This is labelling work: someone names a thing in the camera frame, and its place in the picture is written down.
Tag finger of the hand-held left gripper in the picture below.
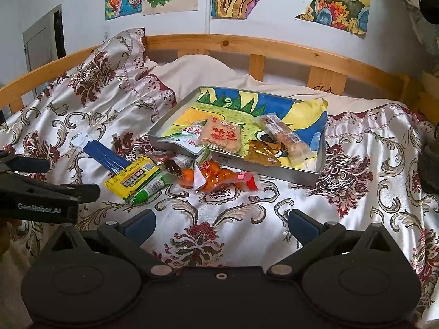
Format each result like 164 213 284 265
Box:
0 151 51 175
21 178 101 203

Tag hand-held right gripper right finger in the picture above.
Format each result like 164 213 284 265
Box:
267 210 400 280

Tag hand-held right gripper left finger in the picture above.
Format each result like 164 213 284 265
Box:
43 210 175 280

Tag long dark blue packet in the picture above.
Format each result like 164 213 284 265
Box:
72 139 133 175

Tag yellow green snack packet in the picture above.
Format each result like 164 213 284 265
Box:
103 156 168 204

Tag grey metal tray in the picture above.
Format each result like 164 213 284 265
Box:
147 86 329 187

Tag dark brown snack packet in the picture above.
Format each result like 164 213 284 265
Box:
153 158 194 179

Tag gold foil snack packet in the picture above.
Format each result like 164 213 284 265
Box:
243 139 282 167

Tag clear orange snack packet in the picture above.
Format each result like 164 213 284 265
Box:
178 146 263 192

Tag clear nut bar packet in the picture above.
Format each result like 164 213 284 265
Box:
254 113 311 163

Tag white red-print snack packet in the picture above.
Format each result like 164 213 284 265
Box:
161 125 206 155

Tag clear rice cracker packet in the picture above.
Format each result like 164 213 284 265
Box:
198 117 242 154

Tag floral satin blanket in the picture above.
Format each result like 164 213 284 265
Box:
0 27 439 316

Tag grey door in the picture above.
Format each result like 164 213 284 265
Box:
22 3 66 63

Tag colourful crayon drawing sheet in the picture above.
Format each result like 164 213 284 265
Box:
161 87 327 170

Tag cream bed sheet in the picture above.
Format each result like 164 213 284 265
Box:
146 55 402 110

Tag black cloth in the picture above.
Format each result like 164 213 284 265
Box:
420 0 439 24

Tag wooden bed frame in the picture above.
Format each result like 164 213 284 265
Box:
0 33 439 124

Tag green hill wall poster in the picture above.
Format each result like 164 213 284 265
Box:
295 0 373 35

